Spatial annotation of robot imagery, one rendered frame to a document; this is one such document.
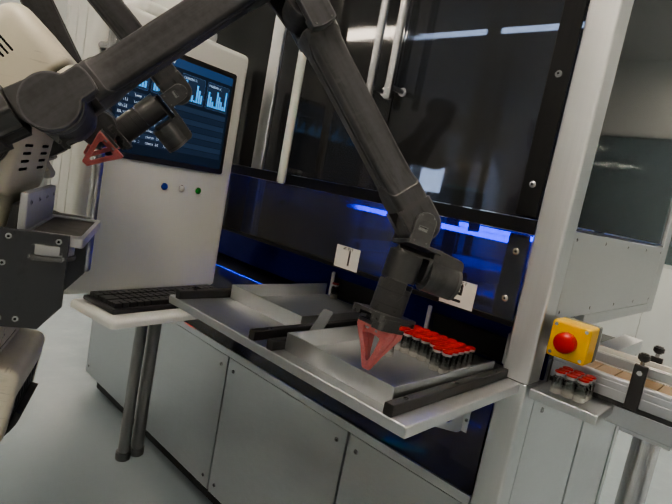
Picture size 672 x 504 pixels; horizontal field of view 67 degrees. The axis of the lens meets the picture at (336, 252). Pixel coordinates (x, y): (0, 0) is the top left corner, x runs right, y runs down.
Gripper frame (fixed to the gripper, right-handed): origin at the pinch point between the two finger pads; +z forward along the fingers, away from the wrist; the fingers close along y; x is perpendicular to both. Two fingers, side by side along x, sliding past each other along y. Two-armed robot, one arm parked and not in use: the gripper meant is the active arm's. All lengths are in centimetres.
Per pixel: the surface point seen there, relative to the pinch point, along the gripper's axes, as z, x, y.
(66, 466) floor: 94, 128, 26
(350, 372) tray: 2.5, 2.3, -0.4
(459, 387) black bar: -0.4, -9.1, 16.3
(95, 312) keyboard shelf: 18, 70, -12
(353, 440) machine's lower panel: 30, 25, 43
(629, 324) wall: -41, 61, 497
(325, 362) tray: 3.3, 8.2, -0.1
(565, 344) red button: -13.7, -19.2, 30.7
